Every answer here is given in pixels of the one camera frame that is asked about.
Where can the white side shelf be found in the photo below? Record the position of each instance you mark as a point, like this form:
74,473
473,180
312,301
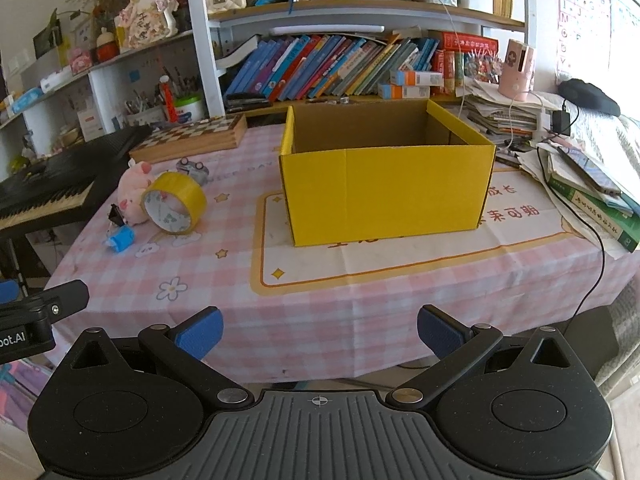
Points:
97,85

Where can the white bookshelf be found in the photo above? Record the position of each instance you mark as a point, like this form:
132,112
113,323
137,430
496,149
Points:
200,35

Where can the alphabet wall poster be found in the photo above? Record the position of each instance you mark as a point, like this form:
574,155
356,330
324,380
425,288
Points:
580,10

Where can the black keyboard stand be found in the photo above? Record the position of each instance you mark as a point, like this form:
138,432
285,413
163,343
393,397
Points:
15,260

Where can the black electronic keyboard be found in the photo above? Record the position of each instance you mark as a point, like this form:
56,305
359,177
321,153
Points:
60,170

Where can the white pen holder with pens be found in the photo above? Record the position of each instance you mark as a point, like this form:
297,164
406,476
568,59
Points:
145,117

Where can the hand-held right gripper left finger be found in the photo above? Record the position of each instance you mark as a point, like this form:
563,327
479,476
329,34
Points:
200,332

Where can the black pouch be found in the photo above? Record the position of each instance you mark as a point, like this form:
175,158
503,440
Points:
590,95

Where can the small blue plastic object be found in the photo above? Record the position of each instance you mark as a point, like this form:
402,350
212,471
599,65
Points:
122,239

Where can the pink checkered desktop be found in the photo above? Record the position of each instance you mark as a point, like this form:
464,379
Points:
300,320

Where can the red round ornament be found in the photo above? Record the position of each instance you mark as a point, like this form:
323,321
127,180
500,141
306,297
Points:
106,50

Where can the pink pig plush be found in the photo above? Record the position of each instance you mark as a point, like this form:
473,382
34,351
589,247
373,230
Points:
131,185

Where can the grey frog toy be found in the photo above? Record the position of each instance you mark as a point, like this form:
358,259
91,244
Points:
192,170

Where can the stack of papers and books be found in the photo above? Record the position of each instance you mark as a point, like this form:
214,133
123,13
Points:
500,115

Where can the blue tissue pack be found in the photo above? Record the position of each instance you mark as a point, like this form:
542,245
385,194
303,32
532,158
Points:
27,100

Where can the yellow tape roll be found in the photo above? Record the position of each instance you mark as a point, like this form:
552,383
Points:
187,192

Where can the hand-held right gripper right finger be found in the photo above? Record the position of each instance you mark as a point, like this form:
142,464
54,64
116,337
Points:
440,332

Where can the wooden chessboard box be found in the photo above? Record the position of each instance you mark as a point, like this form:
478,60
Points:
195,132

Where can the orange white small carton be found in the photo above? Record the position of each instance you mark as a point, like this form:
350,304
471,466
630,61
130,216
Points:
415,78
402,91

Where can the white mat yellow border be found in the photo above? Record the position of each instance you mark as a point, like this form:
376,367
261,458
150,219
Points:
400,260

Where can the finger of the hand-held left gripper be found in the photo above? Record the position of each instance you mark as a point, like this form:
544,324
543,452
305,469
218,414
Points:
7,291
60,300

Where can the blue patterned booklet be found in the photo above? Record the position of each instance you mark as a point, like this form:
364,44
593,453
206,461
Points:
590,170

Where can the white canister green lid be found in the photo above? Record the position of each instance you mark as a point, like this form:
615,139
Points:
190,110

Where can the grey patterned cloth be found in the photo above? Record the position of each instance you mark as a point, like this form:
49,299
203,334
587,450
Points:
615,150

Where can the red printed box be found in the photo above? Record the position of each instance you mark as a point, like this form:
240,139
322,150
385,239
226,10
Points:
465,42

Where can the pink cylindrical holder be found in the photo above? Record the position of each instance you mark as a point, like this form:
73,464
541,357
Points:
515,75

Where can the black power adapter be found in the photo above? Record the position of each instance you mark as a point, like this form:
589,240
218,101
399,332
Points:
561,122

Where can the white box red label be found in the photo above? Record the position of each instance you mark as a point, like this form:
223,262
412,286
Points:
95,125

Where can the yellow cardboard box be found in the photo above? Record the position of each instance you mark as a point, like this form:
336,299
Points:
375,195

